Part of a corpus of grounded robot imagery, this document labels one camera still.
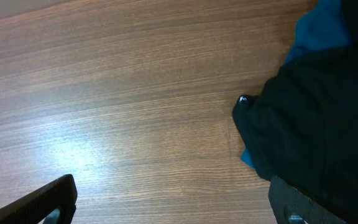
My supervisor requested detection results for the black polo shirt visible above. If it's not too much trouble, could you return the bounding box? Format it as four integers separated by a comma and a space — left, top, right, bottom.
232, 1, 358, 223

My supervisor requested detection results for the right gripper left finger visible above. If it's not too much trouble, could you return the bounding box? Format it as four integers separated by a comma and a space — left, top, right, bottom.
0, 174, 78, 224

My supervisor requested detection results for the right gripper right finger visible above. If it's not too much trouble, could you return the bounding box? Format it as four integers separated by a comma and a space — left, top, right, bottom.
268, 176, 346, 224

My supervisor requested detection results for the blue garment under polo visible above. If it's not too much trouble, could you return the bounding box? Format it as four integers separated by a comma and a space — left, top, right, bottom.
233, 1, 358, 179

